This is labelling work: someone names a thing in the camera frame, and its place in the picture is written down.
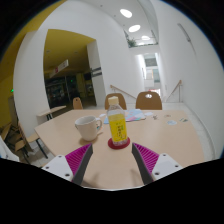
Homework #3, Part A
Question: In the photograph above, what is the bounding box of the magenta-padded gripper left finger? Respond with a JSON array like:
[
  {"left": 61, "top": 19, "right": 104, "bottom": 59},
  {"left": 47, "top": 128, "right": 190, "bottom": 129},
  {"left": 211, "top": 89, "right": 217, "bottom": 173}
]
[{"left": 41, "top": 143, "right": 94, "bottom": 186}]

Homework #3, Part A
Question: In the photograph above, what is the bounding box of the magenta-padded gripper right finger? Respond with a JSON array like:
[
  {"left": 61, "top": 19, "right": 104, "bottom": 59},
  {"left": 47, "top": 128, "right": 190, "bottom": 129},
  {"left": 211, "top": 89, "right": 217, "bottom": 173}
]
[{"left": 131, "top": 142, "right": 184, "bottom": 185}]

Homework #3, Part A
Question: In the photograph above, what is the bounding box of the yellow drink bottle cream cap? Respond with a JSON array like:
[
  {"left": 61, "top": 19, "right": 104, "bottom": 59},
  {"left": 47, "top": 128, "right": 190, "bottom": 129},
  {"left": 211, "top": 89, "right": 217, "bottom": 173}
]
[{"left": 106, "top": 95, "right": 128, "bottom": 144}]

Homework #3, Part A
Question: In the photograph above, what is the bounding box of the wooden chair with metal legs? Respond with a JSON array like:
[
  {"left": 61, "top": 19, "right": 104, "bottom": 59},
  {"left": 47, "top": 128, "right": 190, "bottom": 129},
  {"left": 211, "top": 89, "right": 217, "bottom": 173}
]
[{"left": 14, "top": 123, "right": 49, "bottom": 160}]

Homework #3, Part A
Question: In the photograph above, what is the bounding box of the white mug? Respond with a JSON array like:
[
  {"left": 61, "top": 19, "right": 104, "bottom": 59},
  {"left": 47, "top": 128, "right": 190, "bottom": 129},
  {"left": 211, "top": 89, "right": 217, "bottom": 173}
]
[{"left": 74, "top": 115, "right": 104, "bottom": 142}]

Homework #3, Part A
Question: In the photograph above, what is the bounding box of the flat round red coaster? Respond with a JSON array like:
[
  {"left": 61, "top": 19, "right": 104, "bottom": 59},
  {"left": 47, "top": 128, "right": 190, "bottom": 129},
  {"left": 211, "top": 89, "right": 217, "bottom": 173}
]
[{"left": 107, "top": 136, "right": 131, "bottom": 150}]

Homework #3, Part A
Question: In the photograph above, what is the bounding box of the wooden side table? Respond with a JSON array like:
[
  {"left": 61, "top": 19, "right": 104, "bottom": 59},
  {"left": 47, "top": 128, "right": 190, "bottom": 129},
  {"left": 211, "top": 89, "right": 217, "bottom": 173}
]
[{"left": 36, "top": 105, "right": 68, "bottom": 121}]

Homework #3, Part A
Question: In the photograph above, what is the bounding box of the pastel colourful booklet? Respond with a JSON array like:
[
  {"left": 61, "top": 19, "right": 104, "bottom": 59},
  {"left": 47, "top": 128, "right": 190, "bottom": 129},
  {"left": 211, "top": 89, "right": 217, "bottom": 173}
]
[{"left": 103, "top": 108, "right": 147, "bottom": 125}]

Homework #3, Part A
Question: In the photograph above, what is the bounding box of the group of wooden chairs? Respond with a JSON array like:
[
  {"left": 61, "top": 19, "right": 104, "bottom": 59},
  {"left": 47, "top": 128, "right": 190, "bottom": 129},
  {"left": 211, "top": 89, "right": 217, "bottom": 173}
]
[{"left": 72, "top": 91, "right": 163, "bottom": 111}]

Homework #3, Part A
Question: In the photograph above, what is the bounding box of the shop shelf unit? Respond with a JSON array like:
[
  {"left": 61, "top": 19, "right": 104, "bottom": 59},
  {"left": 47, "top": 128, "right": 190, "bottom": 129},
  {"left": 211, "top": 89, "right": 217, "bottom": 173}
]
[{"left": 44, "top": 74, "right": 96, "bottom": 108}]

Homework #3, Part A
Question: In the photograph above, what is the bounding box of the wooden stair handrail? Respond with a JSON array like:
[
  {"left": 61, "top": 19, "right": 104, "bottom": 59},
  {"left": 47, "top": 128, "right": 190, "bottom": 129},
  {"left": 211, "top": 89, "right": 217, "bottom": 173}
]
[
  {"left": 110, "top": 84, "right": 137, "bottom": 100},
  {"left": 165, "top": 79, "right": 183, "bottom": 103}
]

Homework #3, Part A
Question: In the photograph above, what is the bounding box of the hanging white sign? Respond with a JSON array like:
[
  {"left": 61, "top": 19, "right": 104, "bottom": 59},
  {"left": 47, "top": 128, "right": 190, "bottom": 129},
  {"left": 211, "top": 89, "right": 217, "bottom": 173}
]
[{"left": 49, "top": 59, "right": 70, "bottom": 79}]

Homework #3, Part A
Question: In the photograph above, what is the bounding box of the green potted plant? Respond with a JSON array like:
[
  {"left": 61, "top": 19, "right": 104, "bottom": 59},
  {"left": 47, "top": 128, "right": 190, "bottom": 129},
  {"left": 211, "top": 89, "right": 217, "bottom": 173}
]
[{"left": 126, "top": 38, "right": 137, "bottom": 48}]

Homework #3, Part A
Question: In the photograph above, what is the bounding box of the group of round ceiling lights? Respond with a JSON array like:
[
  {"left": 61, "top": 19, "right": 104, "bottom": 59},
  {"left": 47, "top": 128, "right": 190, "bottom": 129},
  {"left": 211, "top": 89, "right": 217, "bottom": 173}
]
[{"left": 119, "top": 8, "right": 151, "bottom": 42}]

